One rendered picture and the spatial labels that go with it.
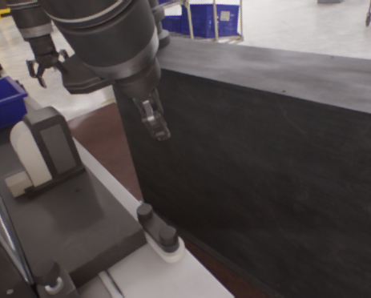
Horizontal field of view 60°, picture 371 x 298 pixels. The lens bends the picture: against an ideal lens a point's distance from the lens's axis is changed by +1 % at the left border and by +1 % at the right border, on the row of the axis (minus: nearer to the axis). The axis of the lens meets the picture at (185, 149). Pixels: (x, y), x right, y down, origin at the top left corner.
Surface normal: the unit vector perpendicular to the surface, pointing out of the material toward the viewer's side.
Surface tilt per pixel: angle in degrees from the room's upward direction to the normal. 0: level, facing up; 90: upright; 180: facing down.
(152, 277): 0
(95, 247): 0
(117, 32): 113
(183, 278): 0
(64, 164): 90
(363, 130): 90
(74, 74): 29
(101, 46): 119
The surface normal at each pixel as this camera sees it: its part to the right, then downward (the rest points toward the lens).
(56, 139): 0.60, 0.37
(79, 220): -0.13, -0.83
